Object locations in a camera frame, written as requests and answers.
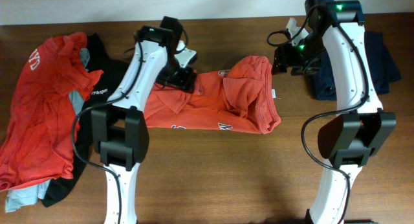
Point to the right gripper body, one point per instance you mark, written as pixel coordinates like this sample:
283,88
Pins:
298,57

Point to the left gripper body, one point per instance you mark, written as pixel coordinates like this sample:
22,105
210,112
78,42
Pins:
175,76

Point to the black garment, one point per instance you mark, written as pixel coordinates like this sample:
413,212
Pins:
113,72

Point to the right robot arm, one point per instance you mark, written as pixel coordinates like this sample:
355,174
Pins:
359,126

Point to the light blue garment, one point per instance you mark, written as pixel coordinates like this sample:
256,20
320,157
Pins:
26,195

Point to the orange soccer t-shirt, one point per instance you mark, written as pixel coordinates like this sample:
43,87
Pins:
237,99

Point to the red mesh jersey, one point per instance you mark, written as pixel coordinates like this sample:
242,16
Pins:
42,114

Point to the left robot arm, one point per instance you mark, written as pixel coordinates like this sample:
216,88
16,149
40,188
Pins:
120,132

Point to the folded navy blue garment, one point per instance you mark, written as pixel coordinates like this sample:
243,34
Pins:
383,69

